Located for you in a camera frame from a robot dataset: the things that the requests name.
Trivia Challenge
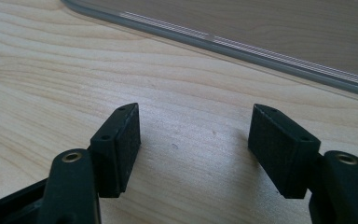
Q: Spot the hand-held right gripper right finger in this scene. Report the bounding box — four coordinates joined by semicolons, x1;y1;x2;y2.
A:
247;104;322;200

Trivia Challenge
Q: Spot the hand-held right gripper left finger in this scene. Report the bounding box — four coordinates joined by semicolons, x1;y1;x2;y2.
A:
89;102;142;199

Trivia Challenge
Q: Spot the brown tray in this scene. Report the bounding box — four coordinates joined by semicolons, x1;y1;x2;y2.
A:
60;0;358;101

